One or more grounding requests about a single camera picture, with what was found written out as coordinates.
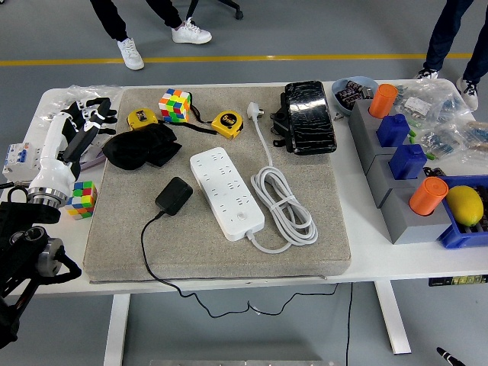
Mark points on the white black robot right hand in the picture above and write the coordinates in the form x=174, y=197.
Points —
x=451, y=359

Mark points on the black bracket device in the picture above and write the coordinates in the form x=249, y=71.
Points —
x=280, y=120

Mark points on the large colourful puzzle cube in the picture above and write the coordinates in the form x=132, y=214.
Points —
x=173, y=104

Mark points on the white circuit breaker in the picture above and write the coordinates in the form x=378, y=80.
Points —
x=21, y=162

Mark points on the small colourful puzzle cube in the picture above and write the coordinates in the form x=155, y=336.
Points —
x=82, y=200

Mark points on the grey holder block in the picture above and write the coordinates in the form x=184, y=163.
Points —
x=404, y=225
x=377, y=179
x=360, y=129

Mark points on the small metal clip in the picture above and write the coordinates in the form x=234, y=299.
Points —
x=338, y=116

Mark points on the blue plastic bin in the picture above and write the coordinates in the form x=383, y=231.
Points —
x=457, y=238

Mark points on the black cloth pouch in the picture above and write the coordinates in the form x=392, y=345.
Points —
x=133, y=148

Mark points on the plain yellow tape measure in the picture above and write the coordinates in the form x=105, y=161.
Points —
x=141, y=117

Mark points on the blue plastic block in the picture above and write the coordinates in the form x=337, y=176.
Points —
x=407, y=163
x=392, y=131

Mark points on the clear bag of metal parts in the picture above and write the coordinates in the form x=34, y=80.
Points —
x=99, y=91

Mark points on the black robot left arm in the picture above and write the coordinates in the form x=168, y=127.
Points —
x=23, y=244

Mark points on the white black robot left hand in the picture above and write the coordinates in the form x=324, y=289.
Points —
x=53, y=167

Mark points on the black office chair base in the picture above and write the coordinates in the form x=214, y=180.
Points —
x=239, y=14

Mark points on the black table control panel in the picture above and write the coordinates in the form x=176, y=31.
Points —
x=457, y=281

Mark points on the small green connector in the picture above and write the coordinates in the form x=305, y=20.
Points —
x=412, y=133
x=431, y=156

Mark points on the person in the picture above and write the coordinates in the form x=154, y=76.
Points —
x=446, y=30
x=110, y=19

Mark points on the white table leg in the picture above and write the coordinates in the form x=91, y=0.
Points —
x=392, y=320
x=116, y=331

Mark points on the grey-brown mat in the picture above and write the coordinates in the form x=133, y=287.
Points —
x=228, y=263

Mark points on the black capacitors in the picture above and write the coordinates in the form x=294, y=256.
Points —
x=348, y=94

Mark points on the glossy black case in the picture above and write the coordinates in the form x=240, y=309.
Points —
x=310, y=118

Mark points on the small black brown part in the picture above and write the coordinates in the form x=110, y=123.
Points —
x=434, y=172

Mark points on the orange cylinder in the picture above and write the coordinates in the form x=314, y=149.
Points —
x=427, y=196
x=382, y=101

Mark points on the yellow lemon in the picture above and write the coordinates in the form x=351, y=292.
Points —
x=464, y=206

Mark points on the light blue bowl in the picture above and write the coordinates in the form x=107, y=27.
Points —
x=340, y=104

